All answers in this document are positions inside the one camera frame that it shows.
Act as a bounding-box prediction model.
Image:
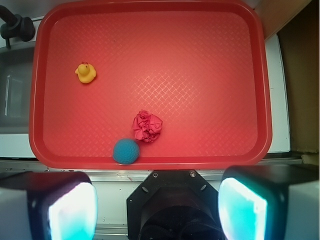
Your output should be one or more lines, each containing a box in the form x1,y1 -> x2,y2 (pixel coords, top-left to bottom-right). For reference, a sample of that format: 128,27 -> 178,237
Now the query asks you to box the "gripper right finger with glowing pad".
218,164 -> 320,240

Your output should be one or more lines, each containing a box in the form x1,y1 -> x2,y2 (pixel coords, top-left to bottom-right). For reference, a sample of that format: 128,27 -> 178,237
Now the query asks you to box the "brown cardboard box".
277,0 -> 320,165

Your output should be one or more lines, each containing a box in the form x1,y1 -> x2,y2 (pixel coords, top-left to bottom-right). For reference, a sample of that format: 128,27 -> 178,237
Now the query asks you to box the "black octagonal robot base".
126,170 -> 226,240

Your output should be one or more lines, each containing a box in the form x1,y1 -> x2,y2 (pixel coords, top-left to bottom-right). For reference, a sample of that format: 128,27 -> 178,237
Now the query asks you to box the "blue dimpled ball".
112,138 -> 140,165

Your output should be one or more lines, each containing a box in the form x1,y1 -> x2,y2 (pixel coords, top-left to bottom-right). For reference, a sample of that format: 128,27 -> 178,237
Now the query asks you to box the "crumpled red paper ball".
131,110 -> 163,143

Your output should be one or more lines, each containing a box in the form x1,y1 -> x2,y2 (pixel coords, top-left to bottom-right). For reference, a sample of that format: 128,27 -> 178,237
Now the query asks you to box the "yellow rubber duck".
74,62 -> 97,84

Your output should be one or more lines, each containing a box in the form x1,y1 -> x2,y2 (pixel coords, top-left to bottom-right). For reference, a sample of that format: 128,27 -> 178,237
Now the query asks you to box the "red plastic tray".
29,0 -> 272,170

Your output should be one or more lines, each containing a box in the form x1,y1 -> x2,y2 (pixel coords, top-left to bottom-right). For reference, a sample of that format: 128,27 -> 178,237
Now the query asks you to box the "black clamp knob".
0,5 -> 36,49

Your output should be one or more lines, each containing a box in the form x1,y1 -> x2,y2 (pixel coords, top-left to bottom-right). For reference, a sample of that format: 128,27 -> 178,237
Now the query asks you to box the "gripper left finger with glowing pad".
0,171 -> 98,240

